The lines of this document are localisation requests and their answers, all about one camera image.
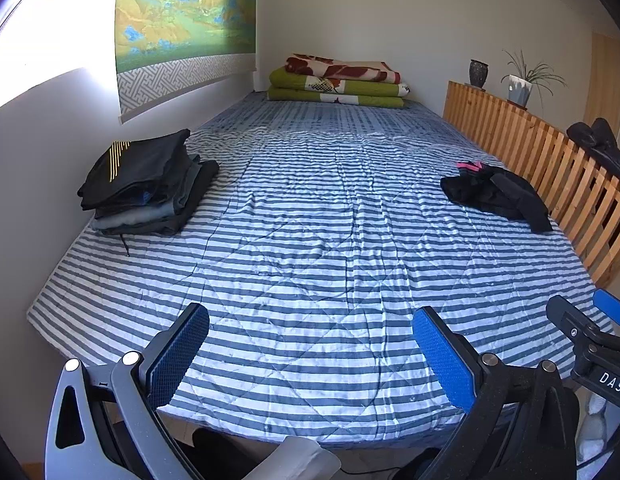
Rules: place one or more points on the black garment on rail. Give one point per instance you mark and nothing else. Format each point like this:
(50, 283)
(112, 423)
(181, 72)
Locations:
(602, 147)

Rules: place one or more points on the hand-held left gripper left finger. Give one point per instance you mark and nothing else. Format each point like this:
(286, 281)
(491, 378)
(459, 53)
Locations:
(182, 350)

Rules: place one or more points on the landscape wall poster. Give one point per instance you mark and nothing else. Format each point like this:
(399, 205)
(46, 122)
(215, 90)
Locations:
(180, 10)

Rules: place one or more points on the wooden slatted bed rail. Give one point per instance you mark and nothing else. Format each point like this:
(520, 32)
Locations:
(540, 155)

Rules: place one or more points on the wooden door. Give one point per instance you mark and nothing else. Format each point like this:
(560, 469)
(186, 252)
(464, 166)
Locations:
(606, 80)

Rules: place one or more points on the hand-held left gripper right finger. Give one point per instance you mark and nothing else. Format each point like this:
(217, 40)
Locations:
(440, 360)

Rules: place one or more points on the dark grey tweed folded garment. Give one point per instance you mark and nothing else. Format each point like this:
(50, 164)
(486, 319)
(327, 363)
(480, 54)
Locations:
(175, 195)

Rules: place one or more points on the black pants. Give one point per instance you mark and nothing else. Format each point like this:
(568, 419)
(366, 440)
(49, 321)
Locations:
(490, 192)

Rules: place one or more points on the red floral folded blanket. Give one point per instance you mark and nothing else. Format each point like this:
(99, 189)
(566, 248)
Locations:
(340, 67)

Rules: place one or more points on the person's right hand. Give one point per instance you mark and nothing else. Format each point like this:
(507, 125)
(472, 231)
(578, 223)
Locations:
(596, 427)

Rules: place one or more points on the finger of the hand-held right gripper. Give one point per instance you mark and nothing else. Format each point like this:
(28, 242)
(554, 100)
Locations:
(612, 307)
(570, 317)

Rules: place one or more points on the dark ceramic vase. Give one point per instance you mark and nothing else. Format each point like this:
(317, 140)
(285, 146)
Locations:
(478, 74)

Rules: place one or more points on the blue plaid bed sheet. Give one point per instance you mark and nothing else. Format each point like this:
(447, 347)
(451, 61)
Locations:
(340, 112)

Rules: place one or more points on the blue white striped quilt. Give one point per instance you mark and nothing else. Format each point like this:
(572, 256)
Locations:
(310, 220)

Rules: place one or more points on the black gold-striped folded garment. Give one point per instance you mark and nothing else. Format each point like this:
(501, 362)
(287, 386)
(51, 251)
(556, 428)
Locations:
(135, 165)

